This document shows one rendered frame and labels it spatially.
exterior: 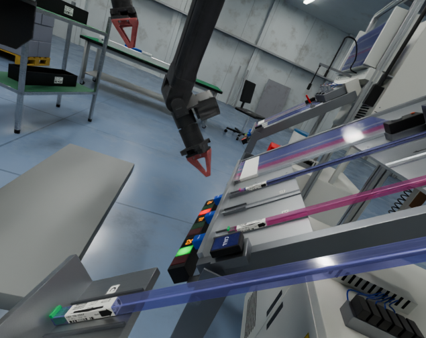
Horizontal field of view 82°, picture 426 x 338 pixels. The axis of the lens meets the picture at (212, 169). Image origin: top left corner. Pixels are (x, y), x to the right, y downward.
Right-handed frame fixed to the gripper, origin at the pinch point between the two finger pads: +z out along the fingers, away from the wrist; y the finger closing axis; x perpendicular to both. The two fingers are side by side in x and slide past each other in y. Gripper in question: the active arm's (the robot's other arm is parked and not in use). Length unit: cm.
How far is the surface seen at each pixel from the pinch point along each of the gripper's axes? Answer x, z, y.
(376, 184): -51, 35, 39
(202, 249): -3.7, 7.1, -28.7
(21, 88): 143, -89, 93
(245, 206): -9.5, 9.0, -10.2
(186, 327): 1.3, 16.4, -35.9
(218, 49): 98, -251, 950
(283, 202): -18.7, 8.9, -13.6
